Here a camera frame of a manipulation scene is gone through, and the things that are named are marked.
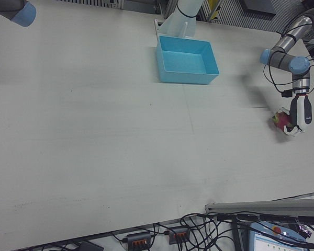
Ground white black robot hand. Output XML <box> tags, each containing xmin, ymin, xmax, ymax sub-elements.
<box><xmin>278</xmin><ymin>93</ymin><xmax>313</xmax><ymax>137</ymax></box>

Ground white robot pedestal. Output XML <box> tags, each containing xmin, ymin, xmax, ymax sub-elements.
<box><xmin>153</xmin><ymin>0</ymin><xmax>205</xmax><ymax>40</ymax></box>

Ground flat dark grey device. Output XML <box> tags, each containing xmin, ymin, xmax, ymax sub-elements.
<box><xmin>77</xmin><ymin>240</ymin><xmax>105</xmax><ymax>251</ymax></box>

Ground small dark plastic packet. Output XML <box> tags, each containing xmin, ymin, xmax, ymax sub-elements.
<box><xmin>297</xmin><ymin>223</ymin><xmax>313</xmax><ymax>239</ymax></box>

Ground black cable tangle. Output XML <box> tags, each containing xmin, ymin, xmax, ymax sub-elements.
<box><xmin>111</xmin><ymin>211</ymin><xmax>251</xmax><ymax>251</ymax></box>

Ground grey teach pendant large screen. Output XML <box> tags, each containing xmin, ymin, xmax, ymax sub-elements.
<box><xmin>247</xmin><ymin>219</ymin><xmax>313</xmax><ymax>251</ymax></box>

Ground aluminium profile post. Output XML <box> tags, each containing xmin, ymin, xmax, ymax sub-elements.
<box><xmin>204</xmin><ymin>191</ymin><xmax>314</xmax><ymax>218</ymax></box>

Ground green pepper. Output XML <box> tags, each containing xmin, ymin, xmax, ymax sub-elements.
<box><xmin>271</xmin><ymin>107</ymin><xmax>294</xmax><ymax>131</ymax></box>

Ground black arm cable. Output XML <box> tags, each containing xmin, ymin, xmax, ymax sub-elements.
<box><xmin>263</xmin><ymin>7</ymin><xmax>314</xmax><ymax>95</ymax></box>

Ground light blue plastic bin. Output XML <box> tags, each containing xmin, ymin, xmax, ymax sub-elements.
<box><xmin>154</xmin><ymin>35</ymin><xmax>220</xmax><ymax>86</ymax></box>

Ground dark grey cabinet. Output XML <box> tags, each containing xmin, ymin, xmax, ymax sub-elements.
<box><xmin>242</xmin><ymin>0</ymin><xmax>277</xmax><ymax>18</ymax></box>

